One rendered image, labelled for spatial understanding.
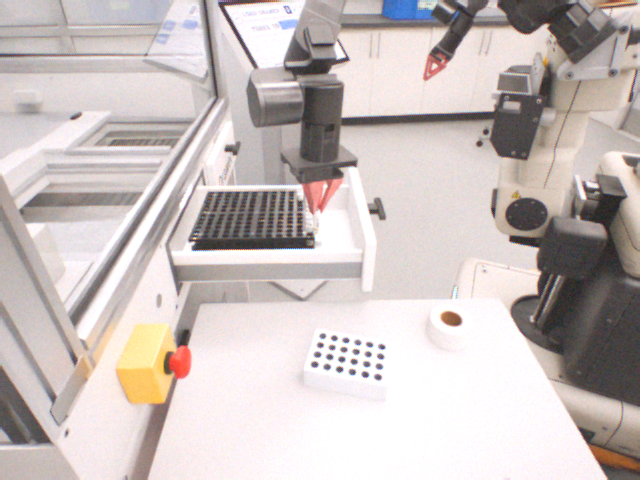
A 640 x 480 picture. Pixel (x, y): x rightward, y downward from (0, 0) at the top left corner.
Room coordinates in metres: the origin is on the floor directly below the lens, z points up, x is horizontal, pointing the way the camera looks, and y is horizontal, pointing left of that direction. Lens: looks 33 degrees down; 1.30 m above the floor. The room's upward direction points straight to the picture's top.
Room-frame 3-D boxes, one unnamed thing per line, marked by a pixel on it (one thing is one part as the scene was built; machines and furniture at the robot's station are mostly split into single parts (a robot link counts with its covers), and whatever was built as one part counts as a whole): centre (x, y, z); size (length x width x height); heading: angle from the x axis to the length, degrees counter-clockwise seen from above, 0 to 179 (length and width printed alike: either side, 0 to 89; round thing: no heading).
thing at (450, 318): (0.48, -0.23, 0.78); 0.07 x 0.07 x 0.04
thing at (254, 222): (0.67, 0.11, 0.87); 0.22 x 0.18 x 0.06; 91
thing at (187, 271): (0.67, 0.12, 0.86); 0.40 x 0.26 x 0.06; 91
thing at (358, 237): (0.67, -0.09, 0.87); 0.29 x 0.02 x 0.11; 1
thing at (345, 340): (0.41, -0.05, 0.78); 0.12 x 0.08 x 0.04; 77
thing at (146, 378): (0.33, 0.21, 0.88); 0.07 x 0.05 x 0.07; 1
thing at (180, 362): (0.33, 0.17, 0.88); 0.04 x 0.03 x 0.04; 1
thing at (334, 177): (0.55, 0.00, 1.01); 0.07 x 0.07 x 0.09; 23
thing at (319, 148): (0.56, -0.01, 1.08); 0.10 x 0.07 x 0.07; 113
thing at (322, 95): (0.55, -0.01, 1.14); 0.07 x 0.06 x 0.07; 114
